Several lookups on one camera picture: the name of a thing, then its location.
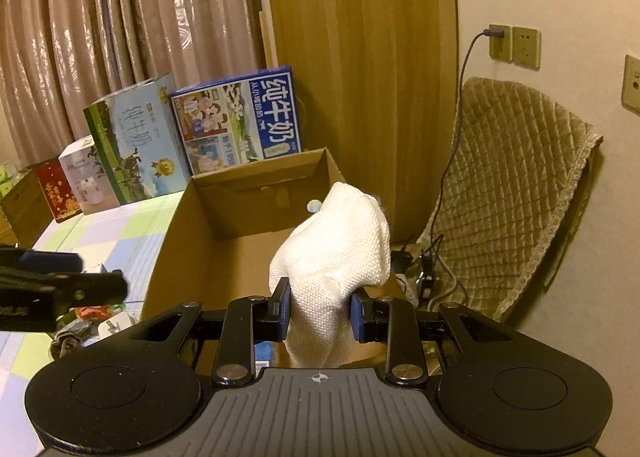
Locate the white knitted cloth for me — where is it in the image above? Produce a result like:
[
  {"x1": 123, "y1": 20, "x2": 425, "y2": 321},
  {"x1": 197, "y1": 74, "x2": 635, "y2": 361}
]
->
[{"x1": 269, "y1": 182, "x2": 390, "y2": 368}]

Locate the checkered table cloth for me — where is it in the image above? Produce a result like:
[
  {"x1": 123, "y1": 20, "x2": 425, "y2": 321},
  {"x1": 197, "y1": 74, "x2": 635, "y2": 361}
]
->
[{"x1": 0, "y1": 193, "x2": 181, "y2": 456}]

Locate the open cardboard box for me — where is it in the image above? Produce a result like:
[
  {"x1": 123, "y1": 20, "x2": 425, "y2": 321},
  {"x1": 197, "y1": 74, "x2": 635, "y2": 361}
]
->
[{"x1": 141, "y1": 147, "x2": 402, "y2": 369}]

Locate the brown cardboard boxes stack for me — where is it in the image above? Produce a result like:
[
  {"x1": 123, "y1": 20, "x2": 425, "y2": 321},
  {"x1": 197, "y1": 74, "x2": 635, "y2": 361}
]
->
[{"x1": 0, "y1": 170, "x2": 53, "y2": 248}]

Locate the red gift box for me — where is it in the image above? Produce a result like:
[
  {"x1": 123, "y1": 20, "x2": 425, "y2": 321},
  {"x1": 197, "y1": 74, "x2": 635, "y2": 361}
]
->
[{"x1": 35, "y1": 158, "x2": 81, "y2": 223}]

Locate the white humidifier box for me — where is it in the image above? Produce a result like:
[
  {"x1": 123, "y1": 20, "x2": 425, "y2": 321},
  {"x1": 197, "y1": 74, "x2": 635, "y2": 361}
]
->
[{"x1": 58, "y1": 136, "x2": 119, "y2": 214}]

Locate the green milk carton box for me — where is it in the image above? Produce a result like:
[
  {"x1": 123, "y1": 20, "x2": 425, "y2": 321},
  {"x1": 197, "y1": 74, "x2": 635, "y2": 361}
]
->
[{"x1": 84, "y1": 73, "x2": 191, "y2": 205}]

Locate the blue milk carton box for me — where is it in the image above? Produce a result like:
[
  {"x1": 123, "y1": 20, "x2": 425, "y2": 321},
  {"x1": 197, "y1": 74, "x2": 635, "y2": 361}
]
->
[{"x1": 171, "y1": 66, "x2": 302, "y2": 176}]

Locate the quilted beige chair cover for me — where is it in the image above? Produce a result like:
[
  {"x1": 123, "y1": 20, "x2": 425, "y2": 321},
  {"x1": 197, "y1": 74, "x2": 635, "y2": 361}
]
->
[{"x1": 420, "y1": 77, "x2": 603, "y2": 321}]

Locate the pink shiny curtain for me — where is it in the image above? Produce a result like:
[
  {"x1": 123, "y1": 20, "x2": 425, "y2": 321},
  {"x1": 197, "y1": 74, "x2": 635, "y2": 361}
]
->
[{"x1": 1, "y1": 0, "x2": 265, "y2": 165}]

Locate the brown curtain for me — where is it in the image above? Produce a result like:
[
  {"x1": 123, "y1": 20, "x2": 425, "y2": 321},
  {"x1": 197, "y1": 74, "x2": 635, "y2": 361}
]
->
[{"x1": 269, "y1": 0, "x2": 458, "y2": 240}]

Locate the grey charger cable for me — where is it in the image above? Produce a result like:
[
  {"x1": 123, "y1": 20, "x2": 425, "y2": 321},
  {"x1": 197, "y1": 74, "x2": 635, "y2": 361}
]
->
[{"x1": 426, "y1": 29, "x2": 494, "y2": 258}]

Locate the wall socket with plug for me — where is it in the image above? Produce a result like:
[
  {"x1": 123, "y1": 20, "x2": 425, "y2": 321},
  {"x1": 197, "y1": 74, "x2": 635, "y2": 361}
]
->
[{"x1": 483, "y1": 24, "x2": 512, "y2": 63}]

